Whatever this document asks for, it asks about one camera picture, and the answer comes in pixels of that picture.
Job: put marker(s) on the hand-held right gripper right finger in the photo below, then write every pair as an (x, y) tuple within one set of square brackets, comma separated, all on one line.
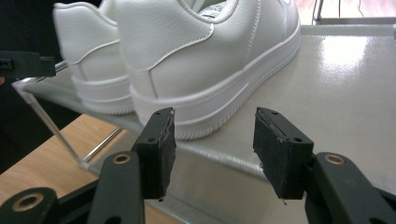
[(280, 161)]

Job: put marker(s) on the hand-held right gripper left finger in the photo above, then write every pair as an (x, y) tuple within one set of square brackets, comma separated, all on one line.
[(152, 168)]

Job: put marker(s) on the white leather sneaker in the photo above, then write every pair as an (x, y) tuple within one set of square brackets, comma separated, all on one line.
[(186, 62), (90, 37)]

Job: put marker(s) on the silver metal shoe rack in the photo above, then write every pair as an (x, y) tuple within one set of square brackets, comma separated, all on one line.
[(327, 93)]

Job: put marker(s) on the grey metal stand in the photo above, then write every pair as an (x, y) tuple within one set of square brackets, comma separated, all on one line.
[(358, 20)]

